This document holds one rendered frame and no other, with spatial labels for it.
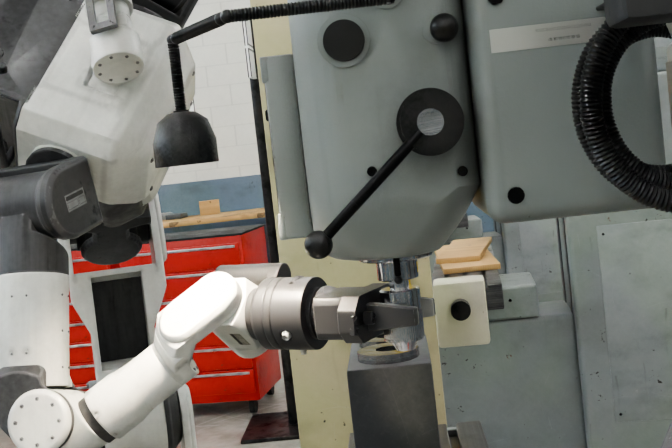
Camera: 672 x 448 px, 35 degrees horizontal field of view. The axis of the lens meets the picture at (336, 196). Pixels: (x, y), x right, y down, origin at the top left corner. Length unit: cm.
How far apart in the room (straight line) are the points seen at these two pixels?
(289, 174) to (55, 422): 41
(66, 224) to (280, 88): 35
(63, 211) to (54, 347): 17
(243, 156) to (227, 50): 104
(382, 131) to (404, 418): 53
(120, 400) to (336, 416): 176
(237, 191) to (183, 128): 914
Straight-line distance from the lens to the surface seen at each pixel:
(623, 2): 88
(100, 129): 145
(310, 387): 303
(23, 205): 139
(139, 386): 133
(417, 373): 150
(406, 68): 112
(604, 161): 96
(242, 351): 135
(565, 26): 111
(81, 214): 142
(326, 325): 123
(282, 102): 120
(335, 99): 112
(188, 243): 584
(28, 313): 137
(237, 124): 1031
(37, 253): 138
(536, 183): 111
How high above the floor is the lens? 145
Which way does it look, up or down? 3 degrees down
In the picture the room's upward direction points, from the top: 6 degrees counter-clockwise
